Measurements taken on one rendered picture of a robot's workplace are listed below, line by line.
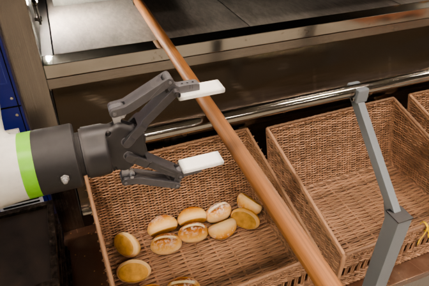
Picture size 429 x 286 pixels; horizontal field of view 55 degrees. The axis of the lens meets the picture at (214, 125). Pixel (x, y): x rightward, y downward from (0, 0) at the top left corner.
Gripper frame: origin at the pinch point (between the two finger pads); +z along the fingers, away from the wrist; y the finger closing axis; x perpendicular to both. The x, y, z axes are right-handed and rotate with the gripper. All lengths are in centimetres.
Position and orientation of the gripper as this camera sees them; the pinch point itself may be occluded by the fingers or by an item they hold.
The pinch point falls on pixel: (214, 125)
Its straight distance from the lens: 65.0
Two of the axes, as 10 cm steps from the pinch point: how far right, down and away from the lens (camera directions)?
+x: 3.5, 5.3, -7.7
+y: 0.0, 8.2, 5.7
